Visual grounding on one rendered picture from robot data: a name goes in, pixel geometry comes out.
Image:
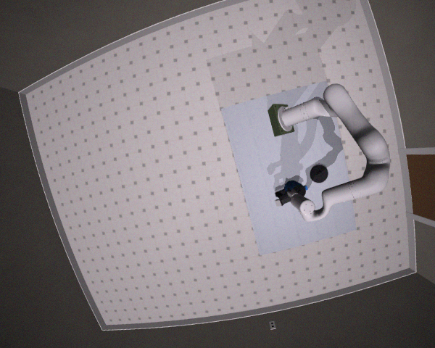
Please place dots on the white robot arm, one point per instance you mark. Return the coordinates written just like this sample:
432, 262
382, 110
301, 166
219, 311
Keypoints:
338, 103

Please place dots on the blue electric kettle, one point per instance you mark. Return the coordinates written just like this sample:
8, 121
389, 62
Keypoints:
292, 185

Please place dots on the black round disk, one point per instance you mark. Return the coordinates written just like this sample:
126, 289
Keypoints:
319, 173

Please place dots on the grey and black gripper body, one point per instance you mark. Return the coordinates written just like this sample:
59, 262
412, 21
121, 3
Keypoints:
291, 193

